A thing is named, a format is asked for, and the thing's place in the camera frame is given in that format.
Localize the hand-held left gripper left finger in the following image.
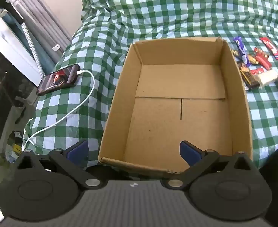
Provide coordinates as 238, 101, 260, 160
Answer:
16, 140, 101, 190

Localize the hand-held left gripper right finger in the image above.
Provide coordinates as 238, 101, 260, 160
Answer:
166, 141, 255, 190

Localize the long red snack packet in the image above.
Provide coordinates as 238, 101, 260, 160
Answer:
259, 37, 278, 60

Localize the red and yellow candy packet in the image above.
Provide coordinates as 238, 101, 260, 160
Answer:
254, 47, 269, 58

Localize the brown cardboard box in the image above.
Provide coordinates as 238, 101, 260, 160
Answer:
98, 37, 253, 173

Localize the purple snack packet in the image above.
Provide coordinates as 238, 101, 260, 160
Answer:
233, 36, 251, 67

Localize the white snack packet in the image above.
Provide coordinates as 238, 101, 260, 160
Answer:
257, 70, 278, 86

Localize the red snack bar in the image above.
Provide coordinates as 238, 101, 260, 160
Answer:
254, 53, 272, 71

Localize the brown snack bar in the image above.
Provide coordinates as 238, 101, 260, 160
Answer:
239, 66, 260, 91

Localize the black smartphone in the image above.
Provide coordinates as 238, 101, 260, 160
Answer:
36, 64, 81, 96

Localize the white framed glass door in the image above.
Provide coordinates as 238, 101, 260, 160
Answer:
0, 9, 45, 194

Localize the green checked blanket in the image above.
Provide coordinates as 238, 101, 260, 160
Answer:
23, 0, 278, 171

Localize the white charging cable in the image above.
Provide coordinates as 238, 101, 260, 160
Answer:
24, 69, 95, 152

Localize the black garment steamer with hose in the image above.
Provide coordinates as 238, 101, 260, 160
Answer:
0, 0, 46, 78

